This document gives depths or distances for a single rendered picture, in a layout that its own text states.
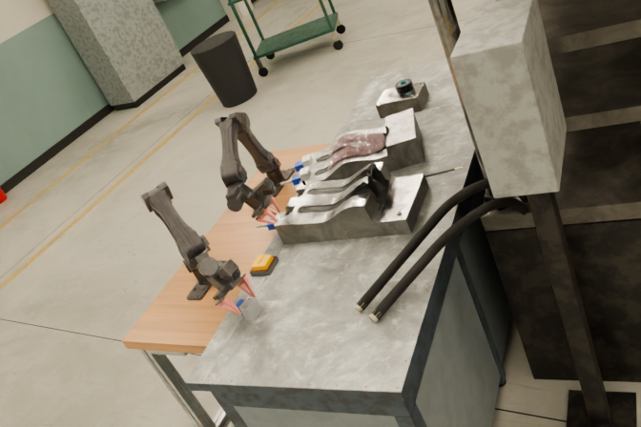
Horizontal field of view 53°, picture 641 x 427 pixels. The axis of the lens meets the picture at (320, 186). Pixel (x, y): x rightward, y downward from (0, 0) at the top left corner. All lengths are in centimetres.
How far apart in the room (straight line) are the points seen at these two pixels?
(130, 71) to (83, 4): 89
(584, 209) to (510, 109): 62
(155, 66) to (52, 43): 116
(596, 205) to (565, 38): 51
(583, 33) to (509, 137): 44
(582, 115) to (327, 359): 100
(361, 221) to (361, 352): 52
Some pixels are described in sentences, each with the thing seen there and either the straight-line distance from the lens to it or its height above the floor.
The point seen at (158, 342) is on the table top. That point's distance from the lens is 229.
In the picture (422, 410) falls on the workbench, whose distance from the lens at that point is 187.
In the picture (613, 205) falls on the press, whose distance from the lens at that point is 207.
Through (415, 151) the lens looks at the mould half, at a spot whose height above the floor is 86.
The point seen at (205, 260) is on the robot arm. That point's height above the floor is 106.
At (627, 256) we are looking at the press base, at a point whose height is 58.
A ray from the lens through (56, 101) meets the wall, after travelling 805.
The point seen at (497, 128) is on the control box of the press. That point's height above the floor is 127.
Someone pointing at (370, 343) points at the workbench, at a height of 80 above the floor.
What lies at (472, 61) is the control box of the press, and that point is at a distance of 150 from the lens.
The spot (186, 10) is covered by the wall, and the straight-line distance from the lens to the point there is 954.
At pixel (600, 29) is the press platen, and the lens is 190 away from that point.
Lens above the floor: 202
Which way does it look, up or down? 28 degrees down
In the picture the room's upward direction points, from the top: 25 degrees counter-clockwise
